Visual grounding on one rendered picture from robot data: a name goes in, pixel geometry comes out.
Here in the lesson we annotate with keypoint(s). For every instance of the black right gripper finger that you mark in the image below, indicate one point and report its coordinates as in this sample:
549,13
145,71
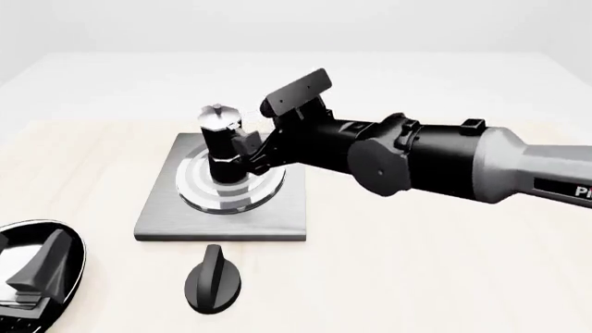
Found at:
266,144
266,164

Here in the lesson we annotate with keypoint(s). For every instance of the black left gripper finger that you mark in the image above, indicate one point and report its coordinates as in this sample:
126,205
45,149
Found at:
44,263

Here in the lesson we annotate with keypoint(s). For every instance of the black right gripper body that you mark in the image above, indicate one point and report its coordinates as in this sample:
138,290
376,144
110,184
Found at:
289,138

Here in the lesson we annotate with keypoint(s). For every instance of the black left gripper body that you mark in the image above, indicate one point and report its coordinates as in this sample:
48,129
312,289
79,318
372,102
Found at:
23,314

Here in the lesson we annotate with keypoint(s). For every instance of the black and silver moka pot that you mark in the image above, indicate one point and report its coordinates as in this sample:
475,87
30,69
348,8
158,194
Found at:
217,138

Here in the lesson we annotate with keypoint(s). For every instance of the grey and black right robot arm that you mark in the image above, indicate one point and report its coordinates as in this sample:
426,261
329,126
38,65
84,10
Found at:
462,163

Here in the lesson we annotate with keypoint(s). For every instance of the grey stove plate with rings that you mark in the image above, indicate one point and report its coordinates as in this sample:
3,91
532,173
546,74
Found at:
208,225

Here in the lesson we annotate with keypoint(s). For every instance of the round black stove knob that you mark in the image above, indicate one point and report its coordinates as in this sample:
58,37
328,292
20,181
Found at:
213,284

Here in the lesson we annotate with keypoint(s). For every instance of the black glossy frying pan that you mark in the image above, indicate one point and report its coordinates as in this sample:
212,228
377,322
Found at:
75,256

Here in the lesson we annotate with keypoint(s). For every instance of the small flat plate on stalk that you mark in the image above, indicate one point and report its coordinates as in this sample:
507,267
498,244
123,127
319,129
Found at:
298,90

